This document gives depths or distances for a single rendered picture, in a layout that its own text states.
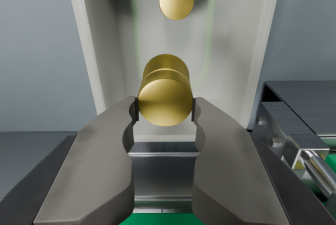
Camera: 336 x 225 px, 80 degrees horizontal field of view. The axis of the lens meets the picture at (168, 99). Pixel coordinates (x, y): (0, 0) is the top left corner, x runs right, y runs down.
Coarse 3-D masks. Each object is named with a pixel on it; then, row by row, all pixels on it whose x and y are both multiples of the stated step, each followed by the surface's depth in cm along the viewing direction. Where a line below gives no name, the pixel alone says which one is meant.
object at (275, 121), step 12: (264, 108) 23; (276, 108) 23; (288, 108) 23; (264, 120) 23; (276, 120) 21; (288, 120) 21; (300, 120) 21; (252, 132) 27; (264, 132) 23; (276, 132) 21; (288, 132) 19; (300, 132) 19; (312, 132) 19; (276, 144) 21
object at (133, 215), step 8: (136, 216) 24; (144, 216) 24; (152, 216) 24; (160, 216) 24; (168, 216) 24; (176, 216) 24; (184, 216) 24; (192, 216) 24; (120, 224) 23; (128, 224) 23; (136, 224) 23; (144, 224) 23; (152, 224) 23; (160, 224) 23; (168, 224) 23; (176, 224) 23; (184, 224) 23; (192, 224) 23; (200, 224) 23
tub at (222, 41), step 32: (96, 0) 19; (128, 0) 23; (224, 0) 23; (256, 0) 18; (96, 32) 20; (128, 32) 25; (160, 32) 25; (192, 32) 25; (224, 32) 25; (256, 32) 18; (96, 64) 20; (128, 64) 27; (192, 64) 27; (224, 64) 27; (256, 64) 20; (96, 96) 22; (224, 96) 28; (160, 128) 25; (192, 128) 25
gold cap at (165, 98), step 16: (160, 64) 13; (176, 64) 14; (144, 80) 12; (160, 80) 11; (176, 80) 11; (144, 96) 12; (160, 96) 12; (176, 96) 12; (192, 96) 12; (144, 112) 12; (160, 112) 12; (176, 112) 12
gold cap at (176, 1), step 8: (160, 0) 19; (168, 0) 19; (176, 0) 19; (184, 0) 19; (192, 0) 19; (160, 8) 20; (168, 8) 20; (176, 8) 20; (184, 8) 20; (168, 16) 20; (176, 16) 20; (184, 16) 20
